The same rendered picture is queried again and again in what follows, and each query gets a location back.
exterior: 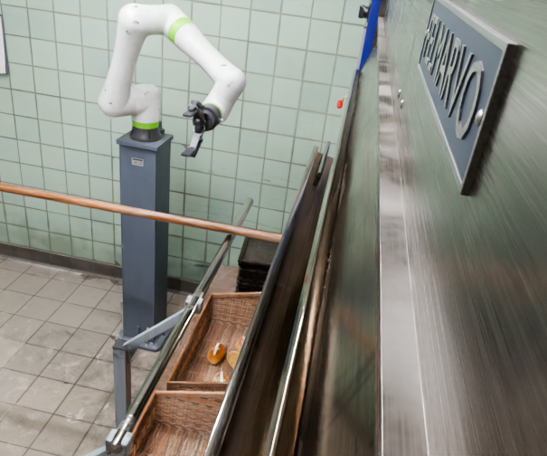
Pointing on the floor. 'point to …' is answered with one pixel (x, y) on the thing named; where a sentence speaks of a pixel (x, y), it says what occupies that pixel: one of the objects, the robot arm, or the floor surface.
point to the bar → (117, 440)
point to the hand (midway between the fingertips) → (186, 135)
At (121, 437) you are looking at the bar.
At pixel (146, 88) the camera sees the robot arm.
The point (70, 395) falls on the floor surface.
